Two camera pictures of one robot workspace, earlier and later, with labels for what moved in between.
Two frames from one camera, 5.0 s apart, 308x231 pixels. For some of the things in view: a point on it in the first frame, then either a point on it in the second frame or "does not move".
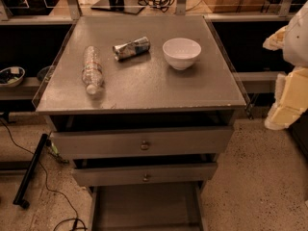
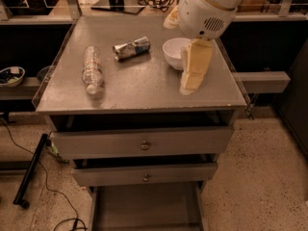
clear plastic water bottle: [92, 72] does not move
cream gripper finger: [276, 41] to [172, 19]
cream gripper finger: [292, 99] to [198, 58]
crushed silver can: [131, 48] does not move
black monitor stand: [115, 1] does not move
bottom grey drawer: [179, 207] does not move
